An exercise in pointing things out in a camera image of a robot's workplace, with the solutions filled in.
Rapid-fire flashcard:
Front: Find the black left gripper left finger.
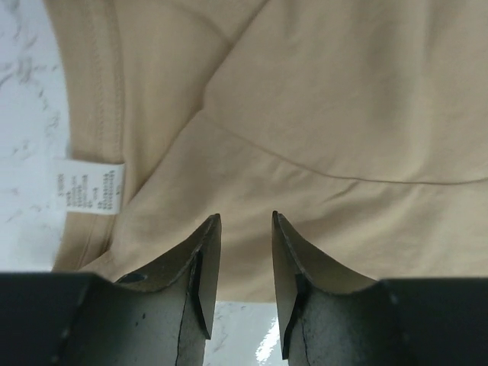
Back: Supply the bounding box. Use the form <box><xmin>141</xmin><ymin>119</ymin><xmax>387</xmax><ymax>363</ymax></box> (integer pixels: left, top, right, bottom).
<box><xmin>114</xmin><ymin>213</ymin><xmax>222</xmax><ymax>365</ymax></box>

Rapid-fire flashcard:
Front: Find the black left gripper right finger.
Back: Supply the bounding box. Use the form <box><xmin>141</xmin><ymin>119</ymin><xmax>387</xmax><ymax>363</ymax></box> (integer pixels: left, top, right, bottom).
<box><xmin>271</xmin><ymin>211</ymin><xmax>375</xmax><ymax>365</ymax></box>

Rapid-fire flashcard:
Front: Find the beige t shirt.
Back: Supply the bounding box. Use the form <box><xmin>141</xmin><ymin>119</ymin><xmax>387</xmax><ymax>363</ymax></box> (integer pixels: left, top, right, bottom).
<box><xmin>46</xmin><ymin>1</ymin><xmax>487</xmax><ymax>301</ymax></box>

